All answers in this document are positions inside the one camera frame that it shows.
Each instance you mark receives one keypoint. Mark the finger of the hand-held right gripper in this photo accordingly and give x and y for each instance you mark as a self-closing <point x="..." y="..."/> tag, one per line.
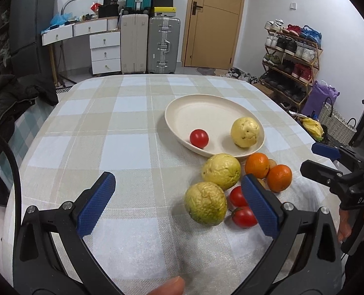
<point x="318" y="172"/>
<point x="323" y="151"/>

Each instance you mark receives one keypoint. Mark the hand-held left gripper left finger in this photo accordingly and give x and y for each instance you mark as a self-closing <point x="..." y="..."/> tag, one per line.
<point x="97" y="202"/>

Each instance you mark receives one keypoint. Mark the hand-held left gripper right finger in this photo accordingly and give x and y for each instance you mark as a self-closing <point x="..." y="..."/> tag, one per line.
<point x="258" y="209"/>

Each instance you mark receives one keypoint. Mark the red tomato with green stem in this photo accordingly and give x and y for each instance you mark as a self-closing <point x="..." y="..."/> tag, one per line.
<point x="243" y="218"/>

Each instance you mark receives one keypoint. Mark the small red tomato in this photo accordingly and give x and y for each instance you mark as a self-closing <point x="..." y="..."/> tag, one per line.
<point x="199" y="138"/>
<point x="237" y="196"/>

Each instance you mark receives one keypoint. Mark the brown longan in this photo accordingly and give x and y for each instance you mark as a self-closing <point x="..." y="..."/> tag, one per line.
<point x="272" y="163"/>
<point x="262" y="183"/>

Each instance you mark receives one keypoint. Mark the orange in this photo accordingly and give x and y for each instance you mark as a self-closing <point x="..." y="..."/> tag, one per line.
<point x="257" y="165"/>
<point x="279" y="178"/>

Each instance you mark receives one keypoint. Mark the large smooth yellow guava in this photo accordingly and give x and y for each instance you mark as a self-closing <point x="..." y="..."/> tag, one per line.
<point x="221" y="170"/>

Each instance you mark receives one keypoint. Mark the yellow-green wrinkled guava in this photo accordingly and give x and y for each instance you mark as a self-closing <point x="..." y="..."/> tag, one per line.
<point x="205" y="202"/>

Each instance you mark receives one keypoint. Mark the cream oval plate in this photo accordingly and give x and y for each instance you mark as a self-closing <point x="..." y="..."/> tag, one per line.
<point x="206" y="113"/>

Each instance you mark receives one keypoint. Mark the person's right hand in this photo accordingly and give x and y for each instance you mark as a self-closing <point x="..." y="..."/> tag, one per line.
<point x="343" y="224"/>

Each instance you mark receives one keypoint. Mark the person's left hand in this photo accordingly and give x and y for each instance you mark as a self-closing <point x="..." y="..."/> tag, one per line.
<point x="168" y="287"/>

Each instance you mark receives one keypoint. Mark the yellow bag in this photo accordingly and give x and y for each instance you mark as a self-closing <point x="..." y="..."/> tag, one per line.
<point x="313" y="127"/>

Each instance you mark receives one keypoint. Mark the woven basket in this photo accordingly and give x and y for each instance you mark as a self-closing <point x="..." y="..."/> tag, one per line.
<point x="335" y="126"/>

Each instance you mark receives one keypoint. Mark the purple bag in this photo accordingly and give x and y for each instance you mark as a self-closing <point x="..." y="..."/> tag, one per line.
<point x="318" y="98"/>

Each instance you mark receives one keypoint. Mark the pale yellow wrinkled guava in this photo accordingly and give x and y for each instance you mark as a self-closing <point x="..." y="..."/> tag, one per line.
<point x="245" y="132"/>

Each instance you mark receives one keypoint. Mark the brown cardboard box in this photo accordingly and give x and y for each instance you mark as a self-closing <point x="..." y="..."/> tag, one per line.
<point x="263" y="89"/>

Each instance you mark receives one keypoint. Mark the wooden shoe rack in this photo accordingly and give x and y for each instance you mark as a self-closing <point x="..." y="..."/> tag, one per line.
<point x="315" y="50"/>

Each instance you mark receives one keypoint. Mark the teal checked cloth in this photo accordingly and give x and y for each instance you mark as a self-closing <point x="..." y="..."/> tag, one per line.
<point x="31" y="126"/>

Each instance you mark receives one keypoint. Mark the rows of assorted shoes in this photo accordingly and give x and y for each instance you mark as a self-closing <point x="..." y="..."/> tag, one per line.
<point x="289" y="46"/>

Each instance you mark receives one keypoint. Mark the scattered sneakers group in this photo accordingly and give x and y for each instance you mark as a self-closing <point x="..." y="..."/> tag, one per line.
<point x="238" y="73"/>

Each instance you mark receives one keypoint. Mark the black jacket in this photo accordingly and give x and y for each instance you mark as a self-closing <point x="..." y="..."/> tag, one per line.
<point x="13" y="95"/>

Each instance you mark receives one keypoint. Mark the doormat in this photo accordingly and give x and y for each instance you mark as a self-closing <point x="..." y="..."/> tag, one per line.
<point x="211" y="71"/>

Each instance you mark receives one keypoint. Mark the wooden door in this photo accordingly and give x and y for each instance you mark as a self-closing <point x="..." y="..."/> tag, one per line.
<point x="215" y="30"/>

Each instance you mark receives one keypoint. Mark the white desk with drawers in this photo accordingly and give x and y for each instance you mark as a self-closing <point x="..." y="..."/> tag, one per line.
<point x="105" y="41"/>

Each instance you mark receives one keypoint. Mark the beige suitcase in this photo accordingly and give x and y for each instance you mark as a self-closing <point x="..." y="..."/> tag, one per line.
<point x="134" y="43"/>

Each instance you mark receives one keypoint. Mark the silver suitcase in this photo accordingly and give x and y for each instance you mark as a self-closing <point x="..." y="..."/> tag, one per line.
<point x="163" y="43"/>

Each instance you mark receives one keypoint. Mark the blue plastic bag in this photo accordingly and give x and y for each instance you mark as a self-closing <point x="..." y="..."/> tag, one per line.
<point x="60" y="19"/>

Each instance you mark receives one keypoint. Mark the dark grey fridge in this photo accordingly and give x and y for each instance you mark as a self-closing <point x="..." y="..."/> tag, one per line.
<point x="31" y="21"/>

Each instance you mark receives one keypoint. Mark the black bag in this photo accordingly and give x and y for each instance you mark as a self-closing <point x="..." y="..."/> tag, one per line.
<point x="109" y="4"/>

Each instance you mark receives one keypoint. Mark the yellow and black shoe box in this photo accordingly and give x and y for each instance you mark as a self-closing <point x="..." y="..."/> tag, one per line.
<point x="165" y="11"/>

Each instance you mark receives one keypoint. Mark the white light switch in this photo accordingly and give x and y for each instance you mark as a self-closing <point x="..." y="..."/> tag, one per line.
<point x="293" y="5"/>

